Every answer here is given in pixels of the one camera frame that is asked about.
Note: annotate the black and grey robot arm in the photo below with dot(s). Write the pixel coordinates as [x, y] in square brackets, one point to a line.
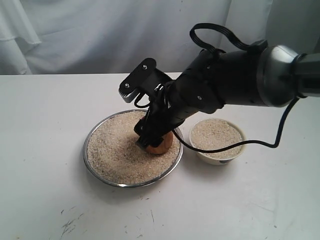
[274, 77]

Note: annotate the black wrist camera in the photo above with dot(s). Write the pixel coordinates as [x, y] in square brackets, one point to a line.
[144, 79]

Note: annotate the white backdrop curtain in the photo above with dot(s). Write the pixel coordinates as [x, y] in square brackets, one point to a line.
[113, 36]

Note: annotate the small white rice bowl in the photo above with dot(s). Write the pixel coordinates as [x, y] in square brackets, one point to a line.
[213, 134]

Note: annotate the metal plate of rice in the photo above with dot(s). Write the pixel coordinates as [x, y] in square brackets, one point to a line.
[111, 155]

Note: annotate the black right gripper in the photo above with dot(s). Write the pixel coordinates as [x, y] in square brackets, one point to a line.
[175, 102]

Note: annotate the brown wooden cup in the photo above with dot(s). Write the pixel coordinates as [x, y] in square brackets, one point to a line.
[164, 145]

